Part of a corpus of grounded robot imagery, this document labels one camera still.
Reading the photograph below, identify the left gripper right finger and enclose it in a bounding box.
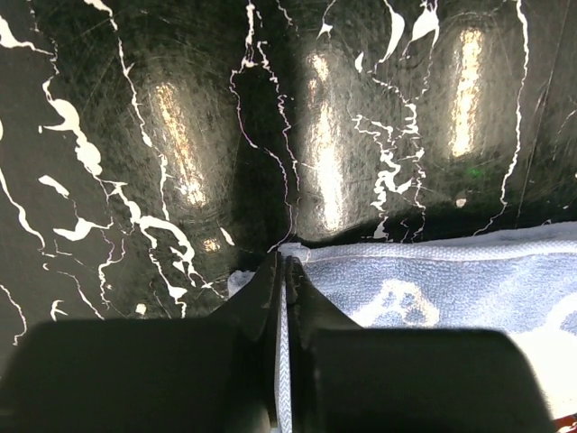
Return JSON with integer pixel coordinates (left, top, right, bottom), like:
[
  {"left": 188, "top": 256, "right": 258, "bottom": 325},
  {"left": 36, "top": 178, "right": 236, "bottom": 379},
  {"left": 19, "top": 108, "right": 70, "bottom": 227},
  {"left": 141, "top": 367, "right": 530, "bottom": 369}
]
[{"left": 285, "top": 258, "right": 555, "bottom": 432}]

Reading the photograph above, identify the black marble pattern mat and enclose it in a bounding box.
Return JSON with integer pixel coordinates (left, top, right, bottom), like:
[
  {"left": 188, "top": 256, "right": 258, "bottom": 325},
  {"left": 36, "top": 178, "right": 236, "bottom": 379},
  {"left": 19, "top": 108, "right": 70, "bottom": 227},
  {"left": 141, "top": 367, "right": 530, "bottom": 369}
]
[{"left": 1, "top": 1, "right": 576, "bottom": 359}]

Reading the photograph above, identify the light blue towel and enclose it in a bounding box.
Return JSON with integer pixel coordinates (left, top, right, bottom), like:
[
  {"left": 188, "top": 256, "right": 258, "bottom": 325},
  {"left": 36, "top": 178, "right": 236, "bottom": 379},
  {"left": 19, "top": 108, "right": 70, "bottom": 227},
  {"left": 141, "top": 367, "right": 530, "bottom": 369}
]
[{"left": 228, "top": 223, "right": 576, "bottom": 432}]

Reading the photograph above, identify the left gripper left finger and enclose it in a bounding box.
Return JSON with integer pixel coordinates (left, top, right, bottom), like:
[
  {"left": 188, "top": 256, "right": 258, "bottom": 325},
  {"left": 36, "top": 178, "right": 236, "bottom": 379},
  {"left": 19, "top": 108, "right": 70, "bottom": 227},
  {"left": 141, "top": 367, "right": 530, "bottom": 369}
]
[{"left": 1, "top": 253, "right": 282, "bottom": 432}]

